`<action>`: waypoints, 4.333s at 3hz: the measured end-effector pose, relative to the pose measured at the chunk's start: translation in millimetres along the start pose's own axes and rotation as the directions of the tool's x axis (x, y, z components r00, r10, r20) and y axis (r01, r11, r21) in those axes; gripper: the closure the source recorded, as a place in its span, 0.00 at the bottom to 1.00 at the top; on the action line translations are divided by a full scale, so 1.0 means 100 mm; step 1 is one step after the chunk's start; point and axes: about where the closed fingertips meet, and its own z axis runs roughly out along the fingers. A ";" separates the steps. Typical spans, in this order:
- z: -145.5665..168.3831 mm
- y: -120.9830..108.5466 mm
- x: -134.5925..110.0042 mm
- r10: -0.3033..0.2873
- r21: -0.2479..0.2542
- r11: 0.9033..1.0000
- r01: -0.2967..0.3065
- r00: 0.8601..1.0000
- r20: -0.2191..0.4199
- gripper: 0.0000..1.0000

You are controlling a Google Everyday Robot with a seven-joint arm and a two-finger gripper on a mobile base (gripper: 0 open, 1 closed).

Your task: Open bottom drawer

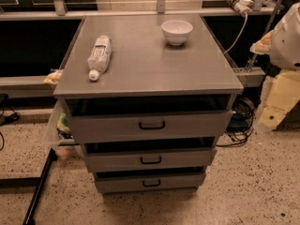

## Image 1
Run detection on clear plastic bottle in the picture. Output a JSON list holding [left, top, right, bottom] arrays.
[[87, 36, 113, 82]]

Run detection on yellow crumpled wrapper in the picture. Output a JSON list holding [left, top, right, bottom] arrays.
[[44, 69, 63, 85]]

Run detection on white power cable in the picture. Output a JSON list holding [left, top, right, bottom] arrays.
[[222, 12, 249, 55]]

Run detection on grey top drawer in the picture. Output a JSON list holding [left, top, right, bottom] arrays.
[[68, 111, 233, 143]]

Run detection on clear plastic bin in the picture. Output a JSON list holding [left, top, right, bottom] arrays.
[[42, 100, 81, 158]]

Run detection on white power strip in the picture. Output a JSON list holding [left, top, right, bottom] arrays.
[[225, 0, 252, 16]]

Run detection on grey bottom drawer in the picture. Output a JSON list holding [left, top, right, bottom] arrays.
[[95, 172, 205, 194]]

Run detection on black cable bundle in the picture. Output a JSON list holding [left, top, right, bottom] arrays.
[[216, 97, 257, 148]]

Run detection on grey drawer cabinet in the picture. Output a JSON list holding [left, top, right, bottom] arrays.
[[53, 14, 243, 181]]

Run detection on grey drawer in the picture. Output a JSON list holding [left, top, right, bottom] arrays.
[[95, 172, 205, 194], [83, 147, 217, 173], [68, 111, 233, 143]]

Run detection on black cable at left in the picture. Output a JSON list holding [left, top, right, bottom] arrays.
[[0, 93, 21, 152]]

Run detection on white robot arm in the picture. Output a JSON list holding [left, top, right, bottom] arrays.
[[250, 3, 300, 132]]

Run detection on white ceramic bowl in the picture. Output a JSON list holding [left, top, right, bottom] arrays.
[[161, 20, 193, 46]]

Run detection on black metal floor frame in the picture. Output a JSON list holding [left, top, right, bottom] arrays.
[[0, 149, 58, 225]]

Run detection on grey middle drawer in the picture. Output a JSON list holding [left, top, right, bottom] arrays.
[[83, 147, 217, 173]]

